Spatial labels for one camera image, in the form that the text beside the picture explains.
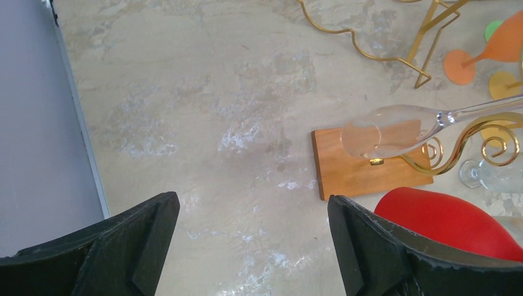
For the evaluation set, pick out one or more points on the yellow goblet front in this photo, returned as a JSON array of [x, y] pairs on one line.
[[501, 85]]

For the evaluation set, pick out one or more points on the green plastic cup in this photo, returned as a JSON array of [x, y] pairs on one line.
[[491, 28]]

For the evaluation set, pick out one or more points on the gold swirl wine glass rack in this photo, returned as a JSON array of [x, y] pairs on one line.
[[340, 174]]

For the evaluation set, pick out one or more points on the gold tall wire rack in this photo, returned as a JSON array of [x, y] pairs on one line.
[[399, 34]]

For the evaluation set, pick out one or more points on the clear wine glass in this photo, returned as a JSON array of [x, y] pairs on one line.
[[397, 129]]

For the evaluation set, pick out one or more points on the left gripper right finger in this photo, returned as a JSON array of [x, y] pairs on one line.
[[379, 257]]

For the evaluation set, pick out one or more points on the small clear tumbler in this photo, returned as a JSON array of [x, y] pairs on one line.
[[501, 179]]

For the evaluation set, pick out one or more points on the orange plastic goblet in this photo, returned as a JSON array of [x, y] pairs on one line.
[[504, 45]]

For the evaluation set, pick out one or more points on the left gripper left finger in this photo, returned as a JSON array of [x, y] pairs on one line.
[[122, 255]]

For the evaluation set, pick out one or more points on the red plastic goblet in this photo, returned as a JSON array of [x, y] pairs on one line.
[[449, 220]]

